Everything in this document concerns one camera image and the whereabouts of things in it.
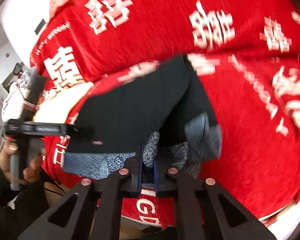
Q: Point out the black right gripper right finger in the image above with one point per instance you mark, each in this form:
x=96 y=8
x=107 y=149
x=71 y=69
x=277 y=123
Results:
x=204 y=209

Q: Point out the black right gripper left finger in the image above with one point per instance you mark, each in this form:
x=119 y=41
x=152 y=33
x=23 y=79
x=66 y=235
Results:
x=92 y=209

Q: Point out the black fleece-lined pants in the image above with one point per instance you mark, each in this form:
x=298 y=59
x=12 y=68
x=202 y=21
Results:
x=166 y=112

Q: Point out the person's left hand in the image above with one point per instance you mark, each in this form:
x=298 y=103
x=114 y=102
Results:
x=31 y=173

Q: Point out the grey white clothes pile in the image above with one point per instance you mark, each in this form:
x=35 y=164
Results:
x=23 y=97

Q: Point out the red folded quilt white characters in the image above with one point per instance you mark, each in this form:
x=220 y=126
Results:
x=85 y=40

